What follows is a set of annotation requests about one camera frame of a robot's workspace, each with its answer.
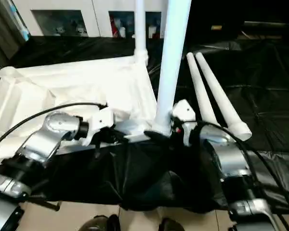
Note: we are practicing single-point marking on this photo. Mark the white plastic table leg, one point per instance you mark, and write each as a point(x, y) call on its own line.
point(221, 101)
point(173, 48)
point(140, 29)
point(197, 86)

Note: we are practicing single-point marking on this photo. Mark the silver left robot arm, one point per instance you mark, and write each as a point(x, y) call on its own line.
point(43, 139)

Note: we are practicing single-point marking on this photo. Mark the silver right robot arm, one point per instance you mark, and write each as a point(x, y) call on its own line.
point(229, 159)

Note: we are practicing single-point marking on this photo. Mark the black left robot foot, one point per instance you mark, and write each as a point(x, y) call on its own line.
point(100, 224)

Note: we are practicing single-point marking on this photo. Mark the black robot foot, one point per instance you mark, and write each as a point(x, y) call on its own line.
point(171, 225)
point(100, 224)

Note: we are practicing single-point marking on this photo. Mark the black right robot foot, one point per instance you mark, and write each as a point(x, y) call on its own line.
point(171, 225)

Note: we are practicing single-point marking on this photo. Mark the black table mat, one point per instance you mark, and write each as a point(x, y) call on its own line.
point(260, 86)

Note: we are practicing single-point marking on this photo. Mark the red bottle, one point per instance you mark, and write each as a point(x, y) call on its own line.
point(115, 29)

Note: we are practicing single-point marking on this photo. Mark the white display cabinet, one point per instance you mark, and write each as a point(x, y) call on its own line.
point(86, 9)

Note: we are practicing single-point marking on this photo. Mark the black cabinet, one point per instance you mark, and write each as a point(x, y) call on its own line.
point(241, 14)

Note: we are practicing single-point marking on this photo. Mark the black table frame leg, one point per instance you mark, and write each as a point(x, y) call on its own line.
point(45, 204)

